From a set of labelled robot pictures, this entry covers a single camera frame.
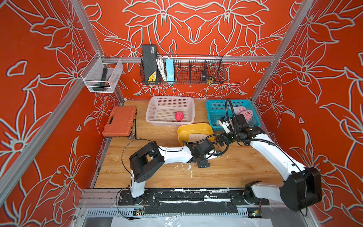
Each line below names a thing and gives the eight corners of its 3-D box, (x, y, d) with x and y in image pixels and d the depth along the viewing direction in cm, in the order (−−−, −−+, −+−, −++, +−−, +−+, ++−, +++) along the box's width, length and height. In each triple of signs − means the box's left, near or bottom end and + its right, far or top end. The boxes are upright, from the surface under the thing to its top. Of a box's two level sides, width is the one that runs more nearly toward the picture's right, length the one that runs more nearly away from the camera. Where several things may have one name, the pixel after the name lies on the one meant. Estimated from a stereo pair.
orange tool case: (104, 137, 98) (100, 134, 94) (115, 110, 115) (112, 106, 111) (130, 137, 98) (127, 134, 94) (137, 110, 115) (135, 106, 111)
